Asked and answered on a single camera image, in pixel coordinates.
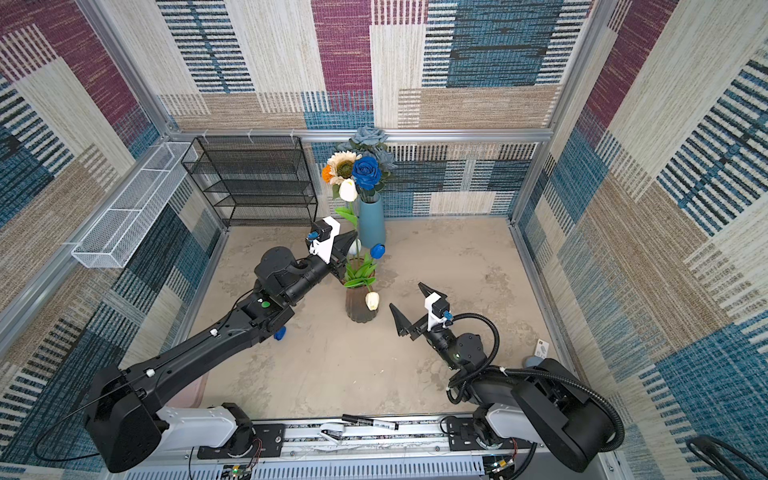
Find blue grey round object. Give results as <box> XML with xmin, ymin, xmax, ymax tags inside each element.
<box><xmin>523</xmin><ymin>355</ymin><xmax>543</xmax><ymax>368</ymax></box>

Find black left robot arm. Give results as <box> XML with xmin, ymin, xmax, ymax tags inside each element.
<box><xmin>85</xmin><ymin>231</ymin><xmax>357</xmax><ymax>473</ymax></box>

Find white tulip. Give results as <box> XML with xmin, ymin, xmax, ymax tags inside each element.
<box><xmin>350</xmin><ymin>284</ymin><xmax>380</xmax><ymax>312</ymax></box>

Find black wire mesh shelf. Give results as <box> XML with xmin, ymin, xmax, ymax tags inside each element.
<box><xmin>181</xmin><ymin>136</ymin><xmax>318</xmax><ymax>227</ymax></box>

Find white wire mesh basket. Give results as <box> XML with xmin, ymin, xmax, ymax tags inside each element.
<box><xmin>71</xmin><ymin>142</ymin><xmax>190</xmax><ymax>269</ymax></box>

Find black corrugated cable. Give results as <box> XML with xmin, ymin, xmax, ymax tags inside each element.
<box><xmin>446</xmin><ymin>312</ymin><xmax>626</xmax><ymax>453</ymax></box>

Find dusty blue rose bouquet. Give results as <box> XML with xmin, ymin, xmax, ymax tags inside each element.
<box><xmin>335</xmin><ymin>126</ymin><xmax>396</xmax><ymax>180</ymax></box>

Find dark blue tulip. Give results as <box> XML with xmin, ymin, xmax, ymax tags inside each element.
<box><xmin>359</xmin><ymin>244</ymin><xmax>386</xmax><ymax>278</ymax></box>
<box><xmin>273</xmin><ymin>326</ymin><xmax>287</xmax><ymax>341</ymax></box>

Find orange marigold flower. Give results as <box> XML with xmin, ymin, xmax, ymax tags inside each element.
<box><xmin>321</xmin><ymin>164</ymin><xmax>335</xmax><ymax>184</ymax></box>

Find black marker pen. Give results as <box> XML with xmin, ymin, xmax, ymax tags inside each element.
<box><xmin>341</xmin><ymin>414</ymin><xmax>399</xmax><ymax>431</ymax></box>

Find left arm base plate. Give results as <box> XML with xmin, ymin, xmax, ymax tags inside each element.
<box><xmin>196</xmin><ymin>423</ymin><xmax>286</xmax><ymax>460</ymax></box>

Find pink tray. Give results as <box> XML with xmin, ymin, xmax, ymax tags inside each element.
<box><xmin>167</xmin><ymin>374</ymin><xmax>208</xmax><ymax>408</ymax></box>

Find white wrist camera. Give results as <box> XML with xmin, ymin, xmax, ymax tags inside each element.
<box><xmin>424</xmin><ymin>292</ymin><xmax>453</xmax><ymax>331</ymax></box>
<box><xmin>306</xmin><ymin>216</ymin><xmax>341</xmax><ymax>264</ymax></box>

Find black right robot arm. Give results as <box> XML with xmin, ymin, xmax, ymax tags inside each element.
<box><xmin>390</xmin><ymin>283</ymin><xmax>626</xmax><ymax>473</ymax></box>

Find small white tag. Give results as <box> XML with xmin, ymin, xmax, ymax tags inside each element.
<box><xmin>534</xmin><ymin>339</ymin><xmax>550</xmax><ymax>359</ymax></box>

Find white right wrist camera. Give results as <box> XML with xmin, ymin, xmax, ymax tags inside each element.
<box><xmin>424</xmin><ymin>292</ymin><xmax>453</xmax><ymax>331</ymax></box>

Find dark red glass vase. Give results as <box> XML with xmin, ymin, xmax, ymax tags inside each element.
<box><xmin>345</xmin><ymin>283</ymin><xmax>380</xmax><ymax>323</ymax></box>

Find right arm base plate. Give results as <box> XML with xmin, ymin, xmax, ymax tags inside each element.
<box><xmin>439</xmin><ymin>415</ymin><xmax>532</xmax><ymax>451</ymax></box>

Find light blue tulip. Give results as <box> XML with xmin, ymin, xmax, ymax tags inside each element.
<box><xmin>335</xmin><ymin>178</ymin><xmax>359</xmax><ymax>234</ymax></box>

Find light blue ceramic vase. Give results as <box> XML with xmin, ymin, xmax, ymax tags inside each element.
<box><xmin>358</xmin><ymin>197</ymin><xmax>386</xmax><ymax>248</ymax></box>

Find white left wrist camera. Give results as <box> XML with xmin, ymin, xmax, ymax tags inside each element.
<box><xmin>306</xmin><ymin>216</ymin><xmax>341</xmax><ymax>264</ymax></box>

